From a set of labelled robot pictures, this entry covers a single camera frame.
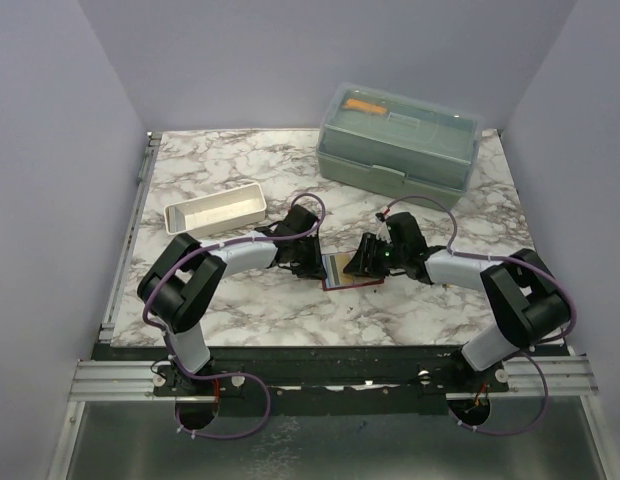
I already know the orange handled tool in toolbox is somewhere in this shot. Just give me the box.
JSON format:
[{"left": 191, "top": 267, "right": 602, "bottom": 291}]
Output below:
[{"left": 342, "top": 98, "right": 388, "bottom": 116}]

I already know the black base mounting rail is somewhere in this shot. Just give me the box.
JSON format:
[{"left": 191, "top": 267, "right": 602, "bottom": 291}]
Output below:
[{"left": 91, "top": 344, "right": 509, "bottom": 416}]

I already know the white rectangular plastic tray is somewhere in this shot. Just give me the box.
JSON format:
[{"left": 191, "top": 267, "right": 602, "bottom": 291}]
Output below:
[{"left": 164, "top": 182, "right": 267, "bottom": 238}]

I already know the red leather card holder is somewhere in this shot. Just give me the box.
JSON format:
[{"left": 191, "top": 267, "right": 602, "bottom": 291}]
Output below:
[{"left": 322, "top": 250, "right": 384, "bottom": 291}]

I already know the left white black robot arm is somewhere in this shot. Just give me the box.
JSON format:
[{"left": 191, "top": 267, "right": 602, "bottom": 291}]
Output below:
[{"left": 137, "top": 204, "right": 326, "bottom": 395}]

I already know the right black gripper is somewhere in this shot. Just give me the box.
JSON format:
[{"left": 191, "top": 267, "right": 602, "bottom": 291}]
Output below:
[{"left": 344, "top": 232, "right": 407, "bottom": 280}]

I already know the gold card with black stripe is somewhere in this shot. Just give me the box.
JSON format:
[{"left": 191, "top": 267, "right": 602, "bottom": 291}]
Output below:
[{"left": 338, "top": 253, "right": 351, "bottom": 268}]

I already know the green plastic toolbox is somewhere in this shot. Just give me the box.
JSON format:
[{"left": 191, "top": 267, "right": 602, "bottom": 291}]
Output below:
[{"left": 316, "top": 83, "right": 484, "bottom": 209}]

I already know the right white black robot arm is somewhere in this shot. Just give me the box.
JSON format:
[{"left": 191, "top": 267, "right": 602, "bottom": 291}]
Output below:
[{"left": 344, "top": 212, "right": 574, "bottom": 392}]

